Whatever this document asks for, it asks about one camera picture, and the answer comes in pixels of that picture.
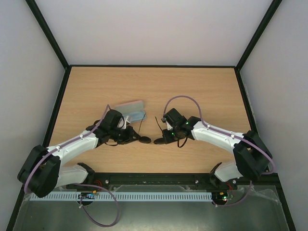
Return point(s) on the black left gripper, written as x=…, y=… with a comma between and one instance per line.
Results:
x=131, y=132

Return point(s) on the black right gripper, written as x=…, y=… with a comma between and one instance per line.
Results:
x=167, y=135

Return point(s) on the black aviator sunglasses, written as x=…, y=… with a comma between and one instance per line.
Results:
x=158, y=141

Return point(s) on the light blue cleaning cloth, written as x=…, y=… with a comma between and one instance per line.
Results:
x=135, y=116

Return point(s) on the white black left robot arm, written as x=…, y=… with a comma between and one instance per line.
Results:
x=45, y=167

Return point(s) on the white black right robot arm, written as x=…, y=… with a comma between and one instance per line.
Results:
x=251, y=156

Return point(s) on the grey metal front plate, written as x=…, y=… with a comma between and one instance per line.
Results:
x=260, y=210

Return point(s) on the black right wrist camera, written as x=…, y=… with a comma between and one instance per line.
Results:
x=174, y=118

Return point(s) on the light blue slotted cable duct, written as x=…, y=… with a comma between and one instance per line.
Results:
x=127, y=197

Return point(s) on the black front mounting rail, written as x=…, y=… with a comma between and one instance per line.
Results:
x=195, y=181

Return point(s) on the black left corner frame post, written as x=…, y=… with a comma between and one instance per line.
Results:
x=47, y=32

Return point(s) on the black corner frame post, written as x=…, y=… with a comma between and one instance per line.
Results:
x=47, y=32
x=273, y=7

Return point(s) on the black right corner frame post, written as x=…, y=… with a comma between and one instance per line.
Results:
x=273, y=7

